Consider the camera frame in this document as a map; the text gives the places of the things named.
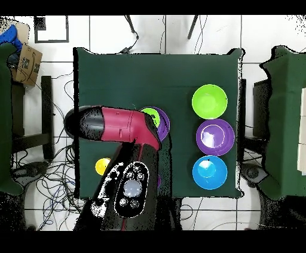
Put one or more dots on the purple bowl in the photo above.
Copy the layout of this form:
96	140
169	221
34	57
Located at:
215	137
165	124

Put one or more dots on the small green bowl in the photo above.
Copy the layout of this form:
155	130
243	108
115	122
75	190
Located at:
151	114

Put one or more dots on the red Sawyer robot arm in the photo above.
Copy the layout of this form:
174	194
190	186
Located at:
119	124

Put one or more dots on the dark green tablecloth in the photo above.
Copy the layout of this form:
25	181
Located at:
143	76

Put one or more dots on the large green bowl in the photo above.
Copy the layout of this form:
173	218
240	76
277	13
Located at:
209	101

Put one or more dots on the yellow cup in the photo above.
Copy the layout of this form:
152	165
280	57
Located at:
101	166

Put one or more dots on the large blue bowl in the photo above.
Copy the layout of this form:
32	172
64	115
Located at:
209	172

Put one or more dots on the black power adapter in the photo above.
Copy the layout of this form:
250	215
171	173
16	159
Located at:
124	50

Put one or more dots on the black tripod leg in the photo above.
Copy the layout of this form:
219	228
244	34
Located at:
192	27
131	25

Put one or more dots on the green-covered side table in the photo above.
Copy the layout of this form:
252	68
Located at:
284	119
4	119

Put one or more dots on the brown cardboard box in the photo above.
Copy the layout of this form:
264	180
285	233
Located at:
27	66

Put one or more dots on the white foam blocks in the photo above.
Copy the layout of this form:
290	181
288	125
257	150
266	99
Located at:
302	129

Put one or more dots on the blue fabric bag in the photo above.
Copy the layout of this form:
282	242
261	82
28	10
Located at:
9	35

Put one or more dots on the grey pedestal foot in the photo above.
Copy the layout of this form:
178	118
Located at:
253	173
32	170

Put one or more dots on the black square floor frame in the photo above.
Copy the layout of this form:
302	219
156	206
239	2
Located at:
39	23

